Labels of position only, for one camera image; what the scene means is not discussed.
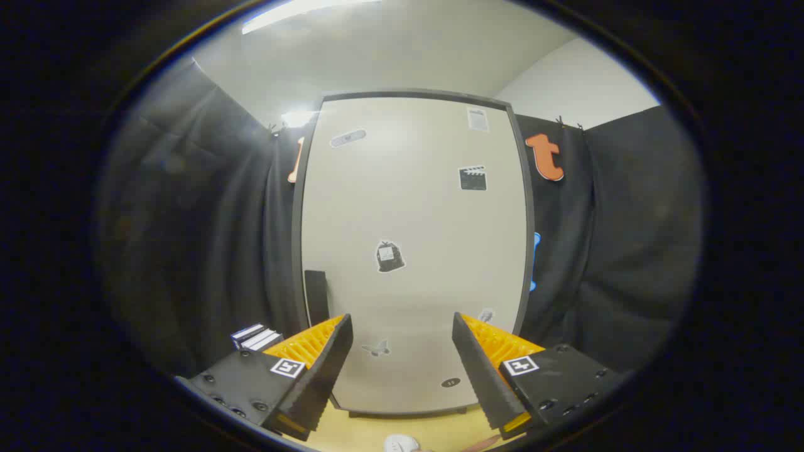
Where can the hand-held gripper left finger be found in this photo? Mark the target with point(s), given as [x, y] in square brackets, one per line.
[326, 370]

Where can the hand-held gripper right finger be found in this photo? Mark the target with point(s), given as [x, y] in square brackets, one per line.
[480, 370]

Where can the grey shoe cabinet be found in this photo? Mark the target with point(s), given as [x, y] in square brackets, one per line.
[297, 238]

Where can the white shoe cabinet door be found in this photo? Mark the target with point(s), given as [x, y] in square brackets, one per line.
[414, 207]

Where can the stack of small books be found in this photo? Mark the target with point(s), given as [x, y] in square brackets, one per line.
[256, 338]

